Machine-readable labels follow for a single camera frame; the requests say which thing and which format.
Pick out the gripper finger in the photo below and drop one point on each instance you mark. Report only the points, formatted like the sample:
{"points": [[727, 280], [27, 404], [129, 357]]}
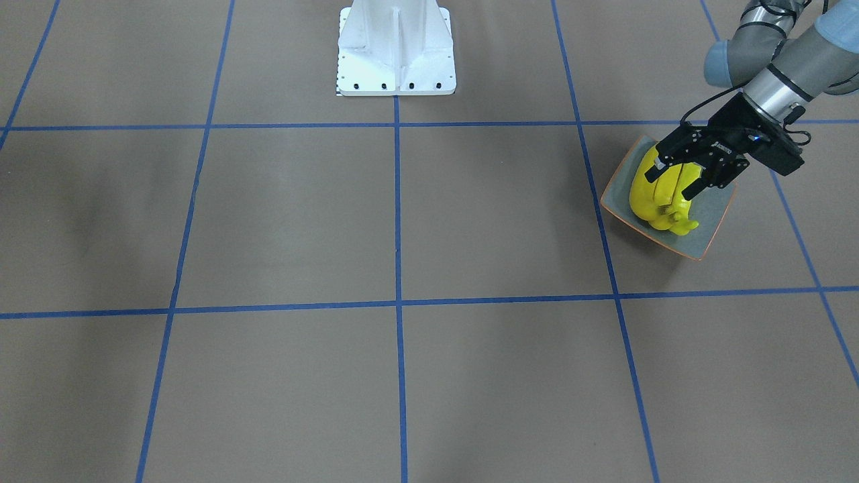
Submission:
{"points": [[693, 178], [656, 168]]}

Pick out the second arm gripper body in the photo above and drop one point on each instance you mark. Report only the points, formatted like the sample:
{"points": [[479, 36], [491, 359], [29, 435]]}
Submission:
{"points": [[726, 129]]}

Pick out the yellow plastic banana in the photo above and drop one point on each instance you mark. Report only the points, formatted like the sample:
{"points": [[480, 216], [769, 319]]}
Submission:
{"points": [[641, 197]]}

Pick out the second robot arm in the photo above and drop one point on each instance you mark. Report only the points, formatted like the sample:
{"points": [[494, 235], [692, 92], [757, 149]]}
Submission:
{"points": [[771, 78]]}

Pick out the grey square plate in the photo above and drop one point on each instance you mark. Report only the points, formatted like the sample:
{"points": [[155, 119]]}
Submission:
{"points": [[709, 208]]}

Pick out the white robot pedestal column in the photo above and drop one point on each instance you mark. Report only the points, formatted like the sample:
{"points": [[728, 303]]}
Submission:
{"points": [[395, 48]]}

